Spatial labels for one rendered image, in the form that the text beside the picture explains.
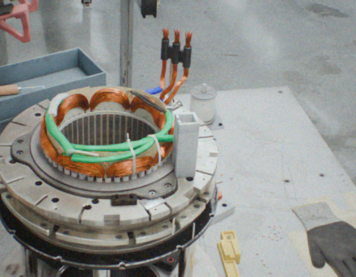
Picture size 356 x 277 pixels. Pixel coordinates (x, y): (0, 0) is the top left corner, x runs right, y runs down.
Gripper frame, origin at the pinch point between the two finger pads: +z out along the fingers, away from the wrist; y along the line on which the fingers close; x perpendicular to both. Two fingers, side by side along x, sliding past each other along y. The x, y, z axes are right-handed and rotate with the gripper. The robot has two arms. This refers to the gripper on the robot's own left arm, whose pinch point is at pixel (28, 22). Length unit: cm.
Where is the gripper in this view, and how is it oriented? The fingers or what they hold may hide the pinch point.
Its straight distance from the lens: 124.8
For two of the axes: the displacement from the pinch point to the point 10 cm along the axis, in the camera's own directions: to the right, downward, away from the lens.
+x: -9.6, 1.9, 2.1
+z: 2.9, 6.6, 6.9
